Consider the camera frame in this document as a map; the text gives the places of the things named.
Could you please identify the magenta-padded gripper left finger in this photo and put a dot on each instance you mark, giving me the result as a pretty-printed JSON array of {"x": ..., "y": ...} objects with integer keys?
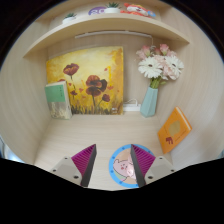
[{"x": 84, "y": 160}]

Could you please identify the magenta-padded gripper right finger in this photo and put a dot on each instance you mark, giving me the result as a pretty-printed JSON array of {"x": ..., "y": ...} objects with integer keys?
[{"x": 144, "y": 160}]

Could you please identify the orange book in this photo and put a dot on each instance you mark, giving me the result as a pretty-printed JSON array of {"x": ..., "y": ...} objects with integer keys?
[{"x": 175, "y": 130}]

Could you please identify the pink and white flower bouquet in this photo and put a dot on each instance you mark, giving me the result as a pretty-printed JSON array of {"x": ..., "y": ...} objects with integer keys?
[{"x": 156, "y": 66}]

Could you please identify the pink computer mouse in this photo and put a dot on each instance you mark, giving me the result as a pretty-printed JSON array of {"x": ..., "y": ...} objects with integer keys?
[{"x": 130, "y": 173}]

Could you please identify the pale teal faceted vase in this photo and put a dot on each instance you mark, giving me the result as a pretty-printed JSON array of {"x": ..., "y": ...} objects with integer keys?
[{"x": 149, "y": 103}]

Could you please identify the wooden shelf with ornaments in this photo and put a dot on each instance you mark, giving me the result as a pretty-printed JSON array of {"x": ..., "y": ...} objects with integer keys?
[{"x": 110, "y": 25}]

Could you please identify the green and beige book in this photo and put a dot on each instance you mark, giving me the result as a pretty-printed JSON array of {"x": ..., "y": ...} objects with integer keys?
[{"x": 57, "y": 100}]

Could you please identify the round cartoon mouse pad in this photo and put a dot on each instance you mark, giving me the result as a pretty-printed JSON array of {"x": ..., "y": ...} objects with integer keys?
[{"x": 118, "y": 166}]

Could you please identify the yellow poppy flower painting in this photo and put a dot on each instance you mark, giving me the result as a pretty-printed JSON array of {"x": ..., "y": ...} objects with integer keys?
[{"x": 90, "y": 73}]

